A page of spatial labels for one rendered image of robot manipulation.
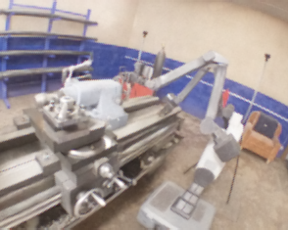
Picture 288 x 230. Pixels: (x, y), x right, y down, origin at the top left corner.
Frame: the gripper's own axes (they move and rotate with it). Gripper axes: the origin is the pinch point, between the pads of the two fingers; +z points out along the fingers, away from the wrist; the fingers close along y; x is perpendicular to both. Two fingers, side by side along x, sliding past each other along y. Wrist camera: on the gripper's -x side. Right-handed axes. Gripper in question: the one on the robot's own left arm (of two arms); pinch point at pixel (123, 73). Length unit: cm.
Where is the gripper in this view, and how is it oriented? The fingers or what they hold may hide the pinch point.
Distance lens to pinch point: 113.4
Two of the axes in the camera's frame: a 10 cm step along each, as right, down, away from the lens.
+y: -5.8, 2.9, -7.6
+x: -1.8, 8.7, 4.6
